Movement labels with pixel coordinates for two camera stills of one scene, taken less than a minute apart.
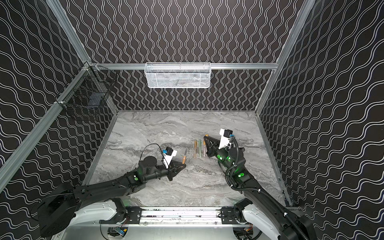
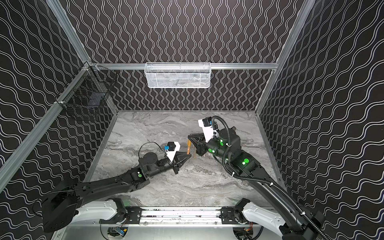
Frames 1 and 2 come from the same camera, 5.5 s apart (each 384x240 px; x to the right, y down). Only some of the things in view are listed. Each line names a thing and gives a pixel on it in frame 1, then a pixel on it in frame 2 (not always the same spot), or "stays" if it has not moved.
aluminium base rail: x=181 y=217 stays
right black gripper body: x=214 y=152 to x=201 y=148
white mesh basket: x=177 y=74 stays
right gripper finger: x=211 y=143 to x=196 y=139
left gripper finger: x=177 y=167 to x=181 y=157
